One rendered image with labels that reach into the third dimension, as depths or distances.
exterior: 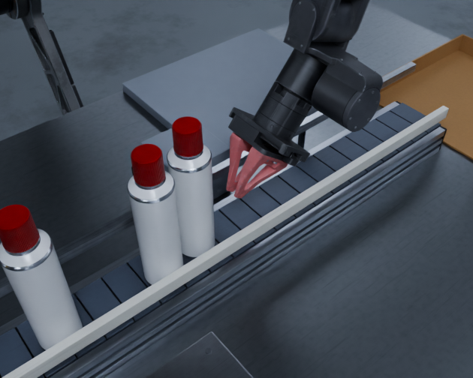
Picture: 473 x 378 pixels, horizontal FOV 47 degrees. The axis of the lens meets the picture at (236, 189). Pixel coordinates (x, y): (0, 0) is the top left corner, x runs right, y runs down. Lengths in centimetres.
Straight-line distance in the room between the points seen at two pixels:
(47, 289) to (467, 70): 97
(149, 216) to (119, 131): 45
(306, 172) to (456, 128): 34
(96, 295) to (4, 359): 12
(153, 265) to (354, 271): 29
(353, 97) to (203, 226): 24
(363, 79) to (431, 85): 57
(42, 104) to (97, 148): 168
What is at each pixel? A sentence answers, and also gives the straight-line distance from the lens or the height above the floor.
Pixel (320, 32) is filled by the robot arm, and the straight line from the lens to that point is 65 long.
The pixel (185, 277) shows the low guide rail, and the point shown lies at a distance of 68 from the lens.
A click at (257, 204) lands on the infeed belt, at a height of 88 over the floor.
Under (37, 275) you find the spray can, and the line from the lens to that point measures 56.
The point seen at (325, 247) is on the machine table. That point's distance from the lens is 82.
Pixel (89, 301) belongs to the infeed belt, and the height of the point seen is 88.
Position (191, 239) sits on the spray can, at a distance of 70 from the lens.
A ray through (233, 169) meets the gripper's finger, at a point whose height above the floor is 98.
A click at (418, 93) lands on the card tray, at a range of 116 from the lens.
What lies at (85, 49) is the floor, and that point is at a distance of 303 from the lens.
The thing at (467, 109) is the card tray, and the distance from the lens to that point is 114.
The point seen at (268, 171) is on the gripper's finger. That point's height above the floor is 97.
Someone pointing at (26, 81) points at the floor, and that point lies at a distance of 286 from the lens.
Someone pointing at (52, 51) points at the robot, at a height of 71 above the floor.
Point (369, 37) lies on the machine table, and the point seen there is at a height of 83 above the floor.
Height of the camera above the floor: 145
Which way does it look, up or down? 44 degrees down
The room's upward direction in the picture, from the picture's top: straight up
